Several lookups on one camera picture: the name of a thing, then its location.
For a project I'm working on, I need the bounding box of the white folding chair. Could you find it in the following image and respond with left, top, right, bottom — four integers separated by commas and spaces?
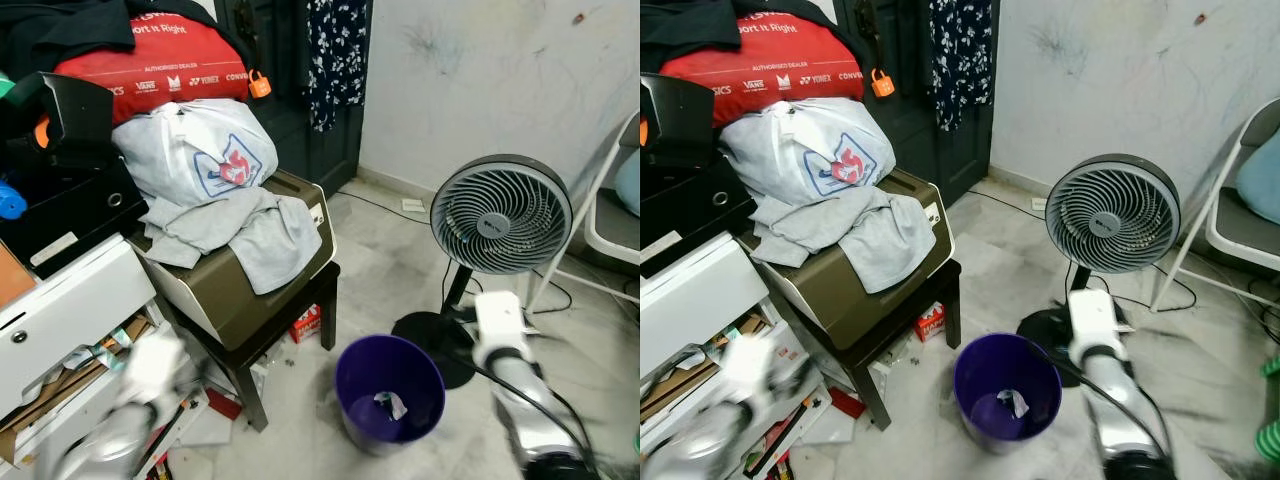
525, 110, 641, 316
1150, 98, 1280, 313

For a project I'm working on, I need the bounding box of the light blue cushion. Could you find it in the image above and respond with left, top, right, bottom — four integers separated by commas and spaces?
1237, 130, 1280, 226
615, 150, 641, 216

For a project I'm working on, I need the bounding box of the black printer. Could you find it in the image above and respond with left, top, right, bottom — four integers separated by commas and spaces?
0, 72, 151, 281
640, 72, 758, 279

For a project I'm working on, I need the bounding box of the white drawer cabinet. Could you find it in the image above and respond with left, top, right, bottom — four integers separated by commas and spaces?
640, 232, 831, 471
0, 235, 211, 471

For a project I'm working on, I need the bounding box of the grey round floor fan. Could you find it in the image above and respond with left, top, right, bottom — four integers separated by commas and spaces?
392, 153, 574, 391
1017, 153, 1183, 389

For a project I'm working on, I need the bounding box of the white bag with red-blue logo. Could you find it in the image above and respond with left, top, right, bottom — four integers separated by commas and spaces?
112, 98, 279, 206
720, 98, 896, 206

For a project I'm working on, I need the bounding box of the brown beige printer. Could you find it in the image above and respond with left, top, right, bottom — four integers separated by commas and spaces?
745, 168, 956, 351
130, 170, 339, 351

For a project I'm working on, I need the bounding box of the black garment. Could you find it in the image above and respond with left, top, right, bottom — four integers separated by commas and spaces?
0, 0, 251, 81
640, 0, 871, 76

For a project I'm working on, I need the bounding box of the red bag with white print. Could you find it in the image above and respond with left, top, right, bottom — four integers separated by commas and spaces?
660, 12, 866, 101
52, 12, 251, 126

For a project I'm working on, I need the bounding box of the grey cloth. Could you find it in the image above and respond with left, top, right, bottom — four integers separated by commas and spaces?
135, 188, 323, 296
750, 185, 938, 294

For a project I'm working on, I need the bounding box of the black wooden stool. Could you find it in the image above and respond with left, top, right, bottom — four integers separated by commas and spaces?
780, 258, 963, 431
165, 262, 341, 433

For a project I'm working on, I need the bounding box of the dark door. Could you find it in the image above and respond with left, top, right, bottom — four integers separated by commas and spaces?
215, 0, 366, 196
835, 0, 1001, 206

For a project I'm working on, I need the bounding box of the small red box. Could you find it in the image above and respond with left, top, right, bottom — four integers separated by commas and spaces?
915, 303, 948, 343
290, 303, 323, 344

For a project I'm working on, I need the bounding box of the purple waste bin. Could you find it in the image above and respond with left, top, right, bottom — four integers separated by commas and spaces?
952, 333, 1064, 443
335, 335, 447, 446

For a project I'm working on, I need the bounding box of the dark floral garment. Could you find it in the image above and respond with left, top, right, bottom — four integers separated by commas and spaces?
928, 0, 996, 133
305, 0, 373, 133

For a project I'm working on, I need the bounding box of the brown cardboard piece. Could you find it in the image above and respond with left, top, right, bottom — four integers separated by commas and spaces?
0, 240, 39, 311

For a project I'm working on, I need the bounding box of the green spiral toy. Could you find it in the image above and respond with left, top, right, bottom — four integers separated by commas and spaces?
1255, 355, 1280, 466

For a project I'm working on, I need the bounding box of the black fan power cable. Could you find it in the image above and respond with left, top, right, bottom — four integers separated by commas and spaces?
440, 255, 576, 316
1140, 262, 1201, 313

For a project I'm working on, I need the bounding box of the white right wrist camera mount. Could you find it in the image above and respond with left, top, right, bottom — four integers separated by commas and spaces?
472, 290, 531, 366
1067, 288, 1126, 366

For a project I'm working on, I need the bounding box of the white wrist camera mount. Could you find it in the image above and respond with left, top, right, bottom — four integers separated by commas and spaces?
125, 335, 189, 401
722, 335, 793, 401
472, 290, 531, 366
1067, 288, 1126, 366

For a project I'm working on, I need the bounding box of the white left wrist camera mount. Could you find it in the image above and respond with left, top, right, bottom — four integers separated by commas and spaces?
125, 335, 189, 401
722, 335, 793, 401

